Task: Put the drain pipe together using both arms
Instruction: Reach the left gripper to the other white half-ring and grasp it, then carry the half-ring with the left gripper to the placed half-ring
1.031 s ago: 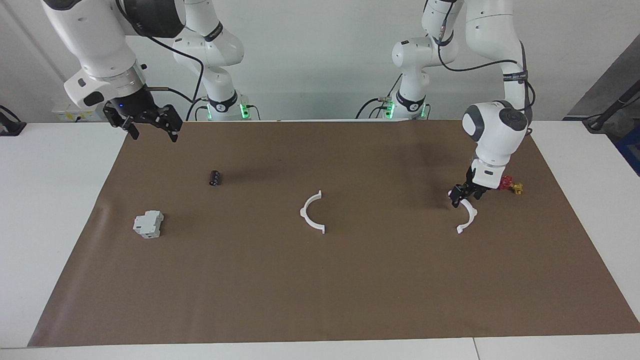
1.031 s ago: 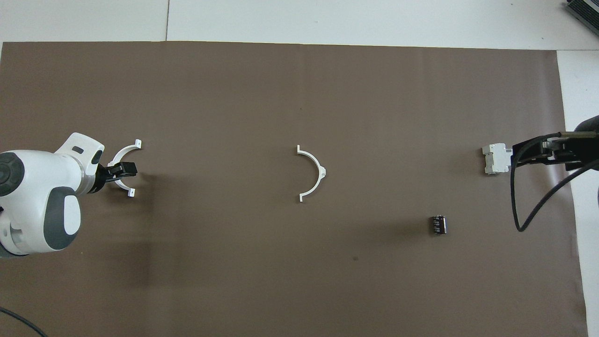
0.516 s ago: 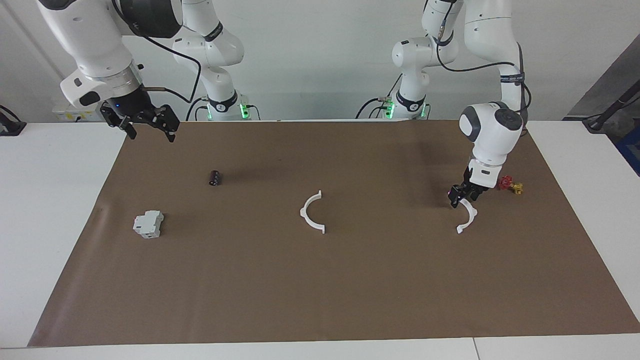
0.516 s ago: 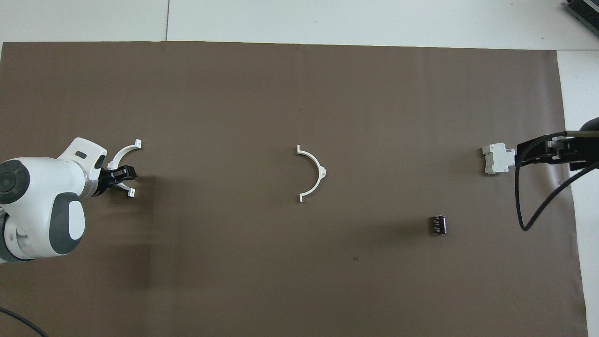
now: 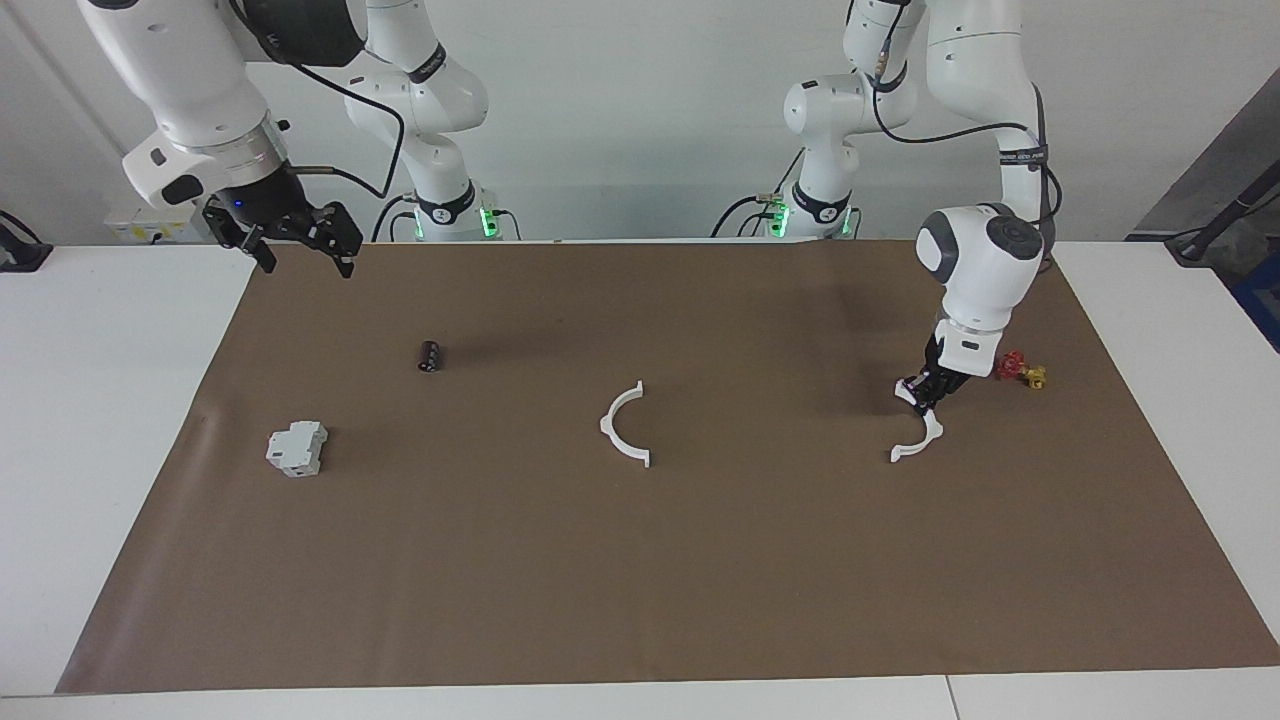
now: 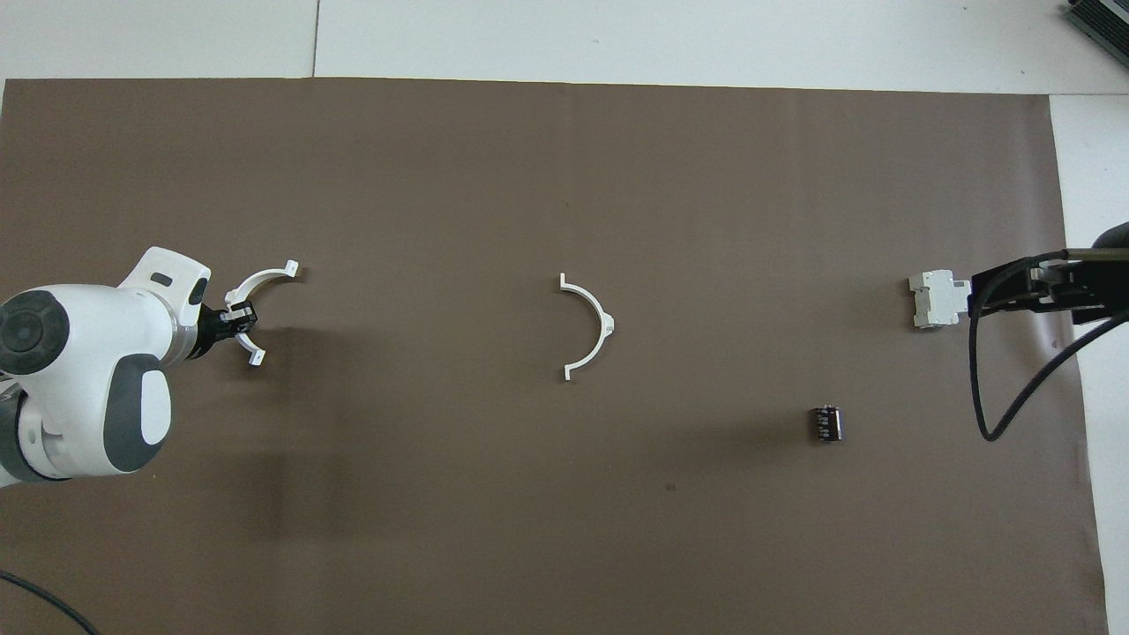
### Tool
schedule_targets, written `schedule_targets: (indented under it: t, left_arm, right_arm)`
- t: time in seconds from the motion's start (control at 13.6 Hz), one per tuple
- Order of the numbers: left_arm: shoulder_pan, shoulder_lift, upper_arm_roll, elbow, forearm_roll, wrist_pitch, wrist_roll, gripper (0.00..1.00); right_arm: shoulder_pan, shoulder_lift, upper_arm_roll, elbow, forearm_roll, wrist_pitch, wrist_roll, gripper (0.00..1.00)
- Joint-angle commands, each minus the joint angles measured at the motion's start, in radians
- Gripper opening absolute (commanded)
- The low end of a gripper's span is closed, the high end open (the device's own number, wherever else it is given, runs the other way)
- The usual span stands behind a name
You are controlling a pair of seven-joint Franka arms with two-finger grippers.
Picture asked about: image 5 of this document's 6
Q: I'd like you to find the white half pipe clamp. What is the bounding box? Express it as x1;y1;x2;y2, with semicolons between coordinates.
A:
599;380;653;469
890;384;946;464

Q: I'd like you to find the white power strip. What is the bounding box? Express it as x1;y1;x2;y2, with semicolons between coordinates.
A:
105;205;216;244

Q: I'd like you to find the white circuit breaker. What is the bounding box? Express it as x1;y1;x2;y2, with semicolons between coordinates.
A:
265;420;329;478

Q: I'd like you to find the black table clamp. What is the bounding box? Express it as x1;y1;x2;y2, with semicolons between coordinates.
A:
0;210;53;273

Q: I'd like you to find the black stand pole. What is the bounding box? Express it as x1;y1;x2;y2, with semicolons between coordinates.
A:
1165;158;1280;266

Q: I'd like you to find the blue box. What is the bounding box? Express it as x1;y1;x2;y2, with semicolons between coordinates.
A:
1232;250;1280;353

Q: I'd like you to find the brown paper table mat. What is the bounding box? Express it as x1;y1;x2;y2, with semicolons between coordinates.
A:
55;238;1280;694

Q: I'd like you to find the black base cable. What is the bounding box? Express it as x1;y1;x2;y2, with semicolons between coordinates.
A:
372;193;419;243
710;148;806;239

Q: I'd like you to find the red handled brass valve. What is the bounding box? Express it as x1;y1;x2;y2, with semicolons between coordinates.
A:
995;350;1049;392

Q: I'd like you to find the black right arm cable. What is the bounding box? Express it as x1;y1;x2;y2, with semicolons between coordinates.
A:
228;0;407;199

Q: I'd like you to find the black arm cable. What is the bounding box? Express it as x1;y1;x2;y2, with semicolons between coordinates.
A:
868;40;1063;271
228;0;407;199

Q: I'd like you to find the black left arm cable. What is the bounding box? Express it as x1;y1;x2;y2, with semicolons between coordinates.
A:
868;40;1063;271

